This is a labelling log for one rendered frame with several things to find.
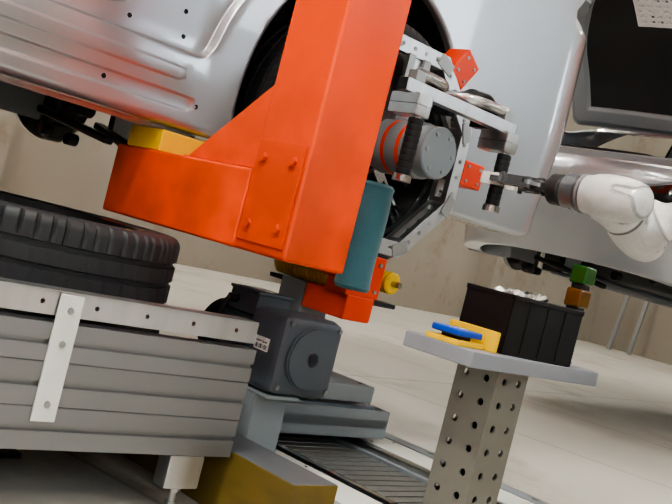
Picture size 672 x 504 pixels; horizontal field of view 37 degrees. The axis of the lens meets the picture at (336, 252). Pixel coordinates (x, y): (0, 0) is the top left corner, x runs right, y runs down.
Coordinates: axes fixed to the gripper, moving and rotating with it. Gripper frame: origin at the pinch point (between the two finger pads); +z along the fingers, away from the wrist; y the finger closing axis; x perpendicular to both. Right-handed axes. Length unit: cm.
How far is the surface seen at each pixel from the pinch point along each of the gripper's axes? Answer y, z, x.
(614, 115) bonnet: 320, 180, 92
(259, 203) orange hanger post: -77, -6, -21
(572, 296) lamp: -14.2, -38.1, -23.9
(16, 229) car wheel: -117, 6, -37
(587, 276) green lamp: -13.7, -40.1, -19.0
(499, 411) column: -37, -43, -49
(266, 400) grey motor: -53, 5, -62
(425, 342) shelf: -54, -35, -39
